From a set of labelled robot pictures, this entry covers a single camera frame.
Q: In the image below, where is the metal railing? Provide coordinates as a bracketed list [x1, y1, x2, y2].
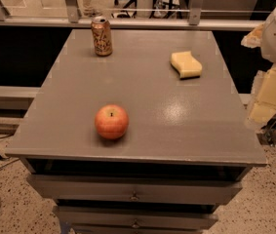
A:
[0, 0, 261, 31]

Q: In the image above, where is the red apple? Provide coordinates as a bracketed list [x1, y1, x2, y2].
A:
[95, 104, 129, 139]

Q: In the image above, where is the orange soda can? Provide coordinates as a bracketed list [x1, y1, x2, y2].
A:
[91, 16, 113, 57]

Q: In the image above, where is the yellow sponge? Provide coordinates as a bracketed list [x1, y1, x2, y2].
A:
[171, 51, 202, 79]

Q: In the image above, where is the top grey drawer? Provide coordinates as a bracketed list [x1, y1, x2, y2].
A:
[27, 175, 242, 205]

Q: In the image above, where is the middle grey drawer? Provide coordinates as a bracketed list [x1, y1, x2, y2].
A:
[54, 207, 217, 230]

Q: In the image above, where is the black office chair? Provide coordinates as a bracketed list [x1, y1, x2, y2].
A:
[111, 0, 138, 19]

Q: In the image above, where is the grey drawer cabinet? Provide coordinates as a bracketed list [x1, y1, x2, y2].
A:
[7, 29, 266, 234]

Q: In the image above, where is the grey drawer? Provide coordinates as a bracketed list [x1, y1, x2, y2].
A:
[27, 175, 242, 205]
[54, 207, 217, 230]

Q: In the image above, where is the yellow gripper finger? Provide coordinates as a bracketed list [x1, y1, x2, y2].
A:
[241, 24, 263, 49]
[245, 63, 276, 128]

